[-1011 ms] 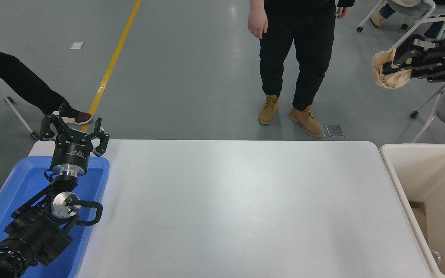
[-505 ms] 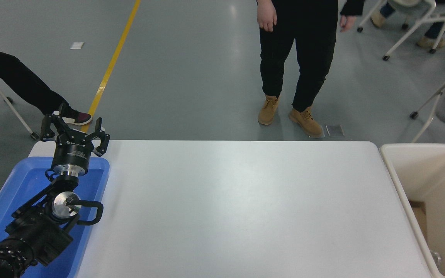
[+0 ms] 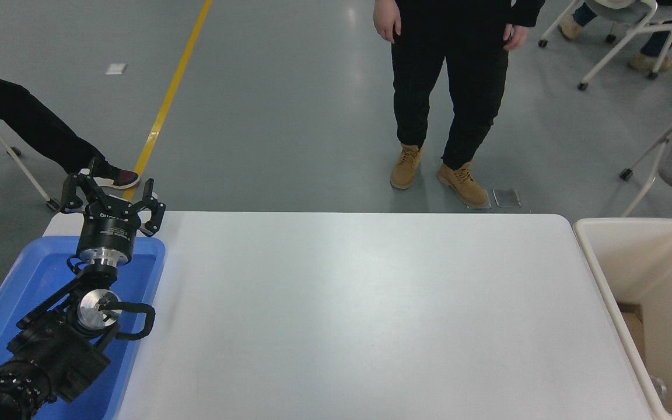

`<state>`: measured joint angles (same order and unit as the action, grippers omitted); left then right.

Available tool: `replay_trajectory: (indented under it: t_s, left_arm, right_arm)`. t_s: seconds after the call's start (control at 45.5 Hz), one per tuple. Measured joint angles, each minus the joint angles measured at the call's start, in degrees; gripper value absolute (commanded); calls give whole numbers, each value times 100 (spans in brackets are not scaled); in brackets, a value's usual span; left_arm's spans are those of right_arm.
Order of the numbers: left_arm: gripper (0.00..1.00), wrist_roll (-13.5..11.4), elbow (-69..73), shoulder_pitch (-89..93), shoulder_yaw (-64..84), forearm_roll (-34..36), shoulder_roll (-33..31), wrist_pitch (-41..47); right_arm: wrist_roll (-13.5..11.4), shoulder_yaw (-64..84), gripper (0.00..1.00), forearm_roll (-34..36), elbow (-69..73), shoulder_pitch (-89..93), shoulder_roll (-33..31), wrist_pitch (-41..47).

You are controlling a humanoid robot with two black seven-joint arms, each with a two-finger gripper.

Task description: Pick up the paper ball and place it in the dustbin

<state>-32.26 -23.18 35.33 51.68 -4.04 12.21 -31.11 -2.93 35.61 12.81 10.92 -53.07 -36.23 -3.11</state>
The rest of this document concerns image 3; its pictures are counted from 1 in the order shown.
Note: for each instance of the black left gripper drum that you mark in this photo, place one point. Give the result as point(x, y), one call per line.
point(105, 230)

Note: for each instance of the person's right hand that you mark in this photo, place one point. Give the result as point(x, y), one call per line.
point(387, 17)

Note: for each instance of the person's left hand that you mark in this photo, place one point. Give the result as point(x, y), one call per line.
point(515, 37)

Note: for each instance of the blue plastic tray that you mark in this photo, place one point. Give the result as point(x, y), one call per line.
point(38, 274)

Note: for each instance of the person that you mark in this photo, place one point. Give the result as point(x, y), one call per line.
point(447, 70)
point(32, 122)
point(665, 35)

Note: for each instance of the small white floor marker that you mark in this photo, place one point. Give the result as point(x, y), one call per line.
point(116, 68)

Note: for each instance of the metal floor cover plate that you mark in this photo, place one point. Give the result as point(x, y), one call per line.
point(506, 197)

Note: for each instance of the large pale plastic bin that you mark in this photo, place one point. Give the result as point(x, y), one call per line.
point(604, 262)

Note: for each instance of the brown cardboard piece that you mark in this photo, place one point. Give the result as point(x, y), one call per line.
point(633, 332)

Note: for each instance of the crumpled clear plastic piece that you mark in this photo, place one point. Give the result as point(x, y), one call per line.
point(658, 389)

